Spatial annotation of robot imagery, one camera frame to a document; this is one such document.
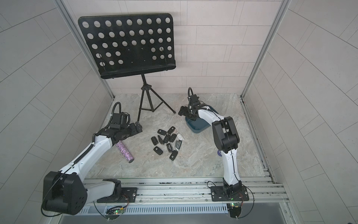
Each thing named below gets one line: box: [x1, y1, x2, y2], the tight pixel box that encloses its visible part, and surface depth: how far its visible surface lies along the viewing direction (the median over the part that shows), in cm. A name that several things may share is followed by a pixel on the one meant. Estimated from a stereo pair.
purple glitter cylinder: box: [115, 140, 135, 164], surface depth 84 cm
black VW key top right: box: [167, 126, 176, 135], surface depth 98 cm
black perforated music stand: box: [78, 13, 177, 122], surface depth 64 cm
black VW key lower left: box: [153, 146, 164, 156], surface depth 88 cm
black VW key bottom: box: [169, 150, 179, 161], surface depth 86 cm
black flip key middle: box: [163, 133, 171, 144], surface depth 93 cm
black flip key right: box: [169, 133, 178, 143], surface depth 93 cm
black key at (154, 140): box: [151, 136, 159, 146], surface depth 91 cm
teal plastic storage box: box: [185, 116, 212, 134], surface depth 96 cm
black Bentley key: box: [165, 143, 173, 154], surface depth 88 cm
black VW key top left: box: [157, 128, 167, 136], surface depth 96 cm
